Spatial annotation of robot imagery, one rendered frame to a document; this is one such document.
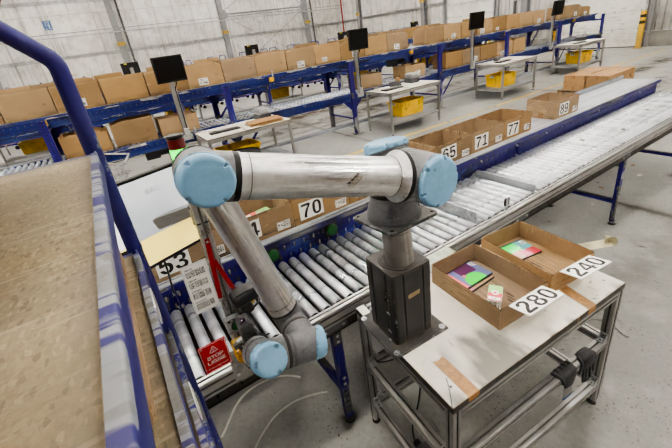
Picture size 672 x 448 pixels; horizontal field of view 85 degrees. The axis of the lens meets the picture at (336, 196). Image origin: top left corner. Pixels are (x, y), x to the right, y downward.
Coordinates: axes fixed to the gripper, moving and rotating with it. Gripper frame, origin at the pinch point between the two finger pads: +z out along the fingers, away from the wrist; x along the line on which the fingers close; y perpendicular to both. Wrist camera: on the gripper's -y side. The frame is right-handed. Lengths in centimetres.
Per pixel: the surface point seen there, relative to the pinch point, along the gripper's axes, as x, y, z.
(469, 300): 85, 29, -16
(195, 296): -8.9, -19.7, 0.4
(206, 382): -16.0, 12.3, 20.1
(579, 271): 125, 36, -38
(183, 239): -5.4, -39.5, 1.2
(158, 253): -14.3, -37.9, -1.5
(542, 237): 147, 27, -12
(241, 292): 5.1, -14.2, -1.9
